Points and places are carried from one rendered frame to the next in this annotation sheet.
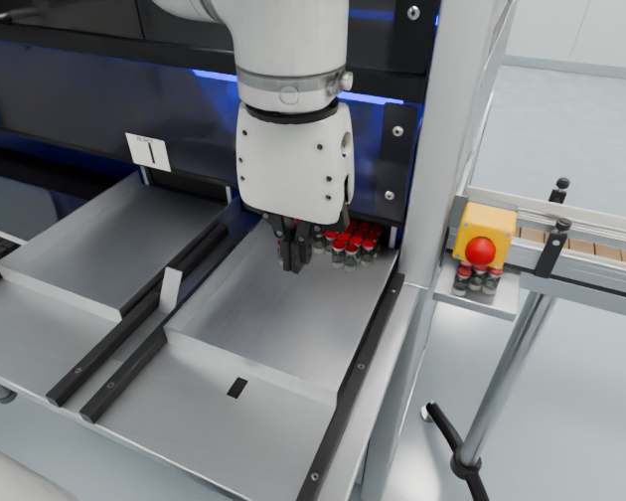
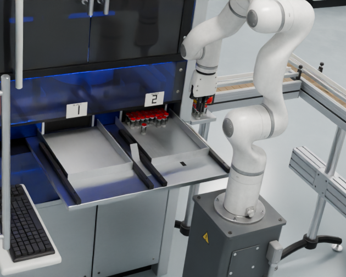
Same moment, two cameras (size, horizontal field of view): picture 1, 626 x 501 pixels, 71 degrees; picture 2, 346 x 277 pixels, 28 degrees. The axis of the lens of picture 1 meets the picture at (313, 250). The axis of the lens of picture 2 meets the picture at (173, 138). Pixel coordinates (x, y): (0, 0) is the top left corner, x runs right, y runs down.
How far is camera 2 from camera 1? 2.40 m
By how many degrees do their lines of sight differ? 46
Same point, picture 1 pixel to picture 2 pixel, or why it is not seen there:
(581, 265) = (220, 95)
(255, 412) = (194, 165)
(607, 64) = not seen: outside the picture
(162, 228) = (84, 144)
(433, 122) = (190, 64)
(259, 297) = (153, 145)
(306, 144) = (213, 77)
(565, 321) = not seen: hidden behind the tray
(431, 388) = not seen: hidden behind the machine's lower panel
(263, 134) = (205, 78)
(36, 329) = (110, 183)
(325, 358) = (191, 148)
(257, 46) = (212, 62)
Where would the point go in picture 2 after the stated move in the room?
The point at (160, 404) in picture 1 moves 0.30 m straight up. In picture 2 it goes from (173, 175) to (183, 106)
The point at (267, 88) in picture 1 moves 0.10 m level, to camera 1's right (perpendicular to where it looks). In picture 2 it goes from (213, 68) to (228, 62)
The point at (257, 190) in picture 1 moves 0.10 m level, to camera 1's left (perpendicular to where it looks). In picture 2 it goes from (200, 92) to (184, 99)
